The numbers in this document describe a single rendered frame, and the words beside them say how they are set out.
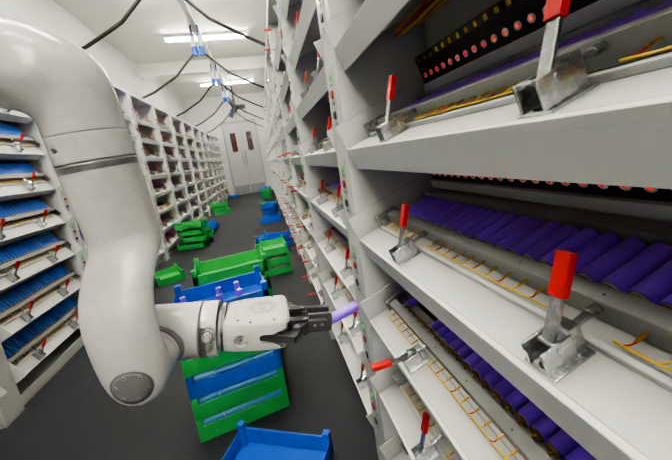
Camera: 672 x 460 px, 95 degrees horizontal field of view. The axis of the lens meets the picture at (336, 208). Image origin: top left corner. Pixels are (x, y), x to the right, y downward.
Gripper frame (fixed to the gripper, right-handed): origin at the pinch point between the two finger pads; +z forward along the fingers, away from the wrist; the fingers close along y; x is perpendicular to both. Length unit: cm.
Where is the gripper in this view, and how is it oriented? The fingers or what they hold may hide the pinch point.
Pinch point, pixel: (318, 318)
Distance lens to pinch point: 56.3
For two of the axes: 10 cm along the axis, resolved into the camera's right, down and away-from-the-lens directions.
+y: -2.3, -1.4, 9.6
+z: 9.7, -0.1, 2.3
